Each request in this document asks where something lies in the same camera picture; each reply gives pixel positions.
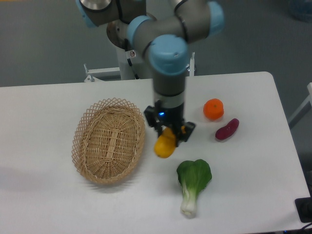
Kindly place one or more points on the orange tangerine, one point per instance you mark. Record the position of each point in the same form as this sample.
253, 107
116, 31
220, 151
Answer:
213, 109

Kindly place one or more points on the yellow mango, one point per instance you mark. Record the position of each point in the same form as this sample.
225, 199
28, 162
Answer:
166, 143

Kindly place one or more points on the white table leg right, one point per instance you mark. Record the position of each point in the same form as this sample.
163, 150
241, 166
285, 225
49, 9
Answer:
302, 109

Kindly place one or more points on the black device at table edge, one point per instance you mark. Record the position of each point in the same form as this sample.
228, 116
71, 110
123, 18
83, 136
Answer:
304, 209

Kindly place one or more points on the white metal base frame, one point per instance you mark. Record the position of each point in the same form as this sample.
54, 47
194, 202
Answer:
93, 75

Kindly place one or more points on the woven wicker basket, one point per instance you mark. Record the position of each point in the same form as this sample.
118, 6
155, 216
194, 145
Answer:
108, 141

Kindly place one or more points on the purple sweet potato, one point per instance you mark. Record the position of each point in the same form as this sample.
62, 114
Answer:
228, 130

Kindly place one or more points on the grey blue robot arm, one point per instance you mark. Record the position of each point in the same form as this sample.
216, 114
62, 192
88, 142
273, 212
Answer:
163, 46

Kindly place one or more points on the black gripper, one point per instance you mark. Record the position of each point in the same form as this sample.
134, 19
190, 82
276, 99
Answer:
159, 116

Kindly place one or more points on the green bok choy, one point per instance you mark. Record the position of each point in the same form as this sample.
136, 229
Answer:
193, 177

